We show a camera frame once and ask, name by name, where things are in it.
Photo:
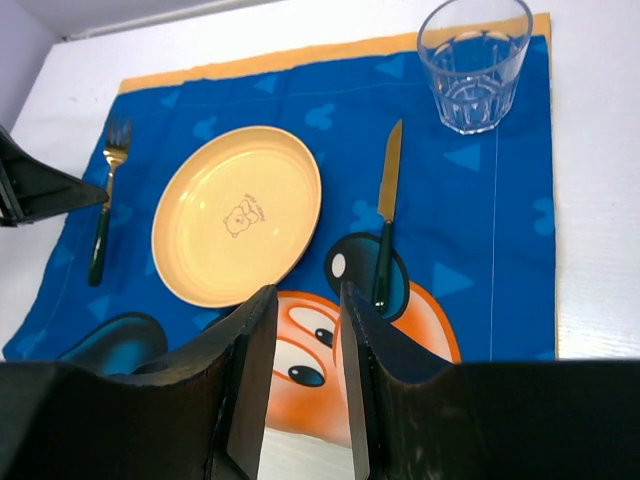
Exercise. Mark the gold knife green handle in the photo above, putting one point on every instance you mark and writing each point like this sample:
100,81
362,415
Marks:
386,208

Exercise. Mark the aluminium table edge rail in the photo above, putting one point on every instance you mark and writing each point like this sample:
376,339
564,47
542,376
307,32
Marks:
86,19

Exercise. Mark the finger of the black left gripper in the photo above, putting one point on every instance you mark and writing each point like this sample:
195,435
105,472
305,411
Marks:
32,191

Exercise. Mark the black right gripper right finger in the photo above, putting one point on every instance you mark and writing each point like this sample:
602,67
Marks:
414,415

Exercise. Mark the blue cartoon placemat cloth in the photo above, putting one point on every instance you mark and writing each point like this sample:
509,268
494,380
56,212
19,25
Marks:
473,269

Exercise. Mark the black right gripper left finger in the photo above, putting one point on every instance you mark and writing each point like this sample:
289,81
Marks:
196,413

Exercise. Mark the beige round plate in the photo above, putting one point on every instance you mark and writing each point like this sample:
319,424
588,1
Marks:
237,215

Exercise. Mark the gold fork green handle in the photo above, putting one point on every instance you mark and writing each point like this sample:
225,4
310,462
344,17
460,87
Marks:
116,153

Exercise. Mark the clear plastic drinking glass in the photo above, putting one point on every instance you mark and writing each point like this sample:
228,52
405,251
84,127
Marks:
472,53

